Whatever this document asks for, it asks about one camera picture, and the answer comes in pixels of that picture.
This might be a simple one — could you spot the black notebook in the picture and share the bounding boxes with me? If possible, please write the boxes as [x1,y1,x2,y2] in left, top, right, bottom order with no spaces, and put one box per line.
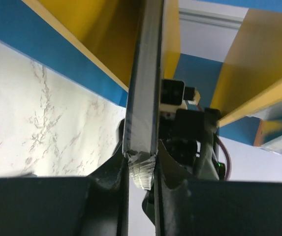
[123,0,164,190]

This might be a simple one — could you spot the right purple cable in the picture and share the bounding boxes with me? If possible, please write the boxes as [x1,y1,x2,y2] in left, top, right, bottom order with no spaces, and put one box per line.
[216,135,232,181]

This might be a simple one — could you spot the right aluminium frame post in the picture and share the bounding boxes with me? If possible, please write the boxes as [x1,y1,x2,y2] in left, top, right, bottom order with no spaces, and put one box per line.
[179,8,244,30]

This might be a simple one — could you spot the teal blue book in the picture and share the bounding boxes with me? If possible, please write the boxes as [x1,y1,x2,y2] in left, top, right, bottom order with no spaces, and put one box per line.
[250,101,282,155]

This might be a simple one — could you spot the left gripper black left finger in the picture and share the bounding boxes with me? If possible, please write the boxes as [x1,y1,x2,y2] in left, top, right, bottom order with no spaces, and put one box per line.
[0,118,130,236]

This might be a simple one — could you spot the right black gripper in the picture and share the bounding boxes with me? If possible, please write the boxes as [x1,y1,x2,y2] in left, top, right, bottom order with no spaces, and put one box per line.
[159,108,221,180]

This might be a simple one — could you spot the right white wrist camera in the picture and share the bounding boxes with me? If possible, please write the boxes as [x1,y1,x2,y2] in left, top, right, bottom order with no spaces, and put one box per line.
[159,79,201,113]

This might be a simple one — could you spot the blue shelf with coloured boards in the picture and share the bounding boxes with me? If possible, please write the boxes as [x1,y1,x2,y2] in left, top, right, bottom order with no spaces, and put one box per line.
[0,0,282,132]

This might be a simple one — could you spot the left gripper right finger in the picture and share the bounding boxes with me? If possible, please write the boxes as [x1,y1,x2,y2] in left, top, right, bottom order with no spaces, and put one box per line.
[142,143,282,236]

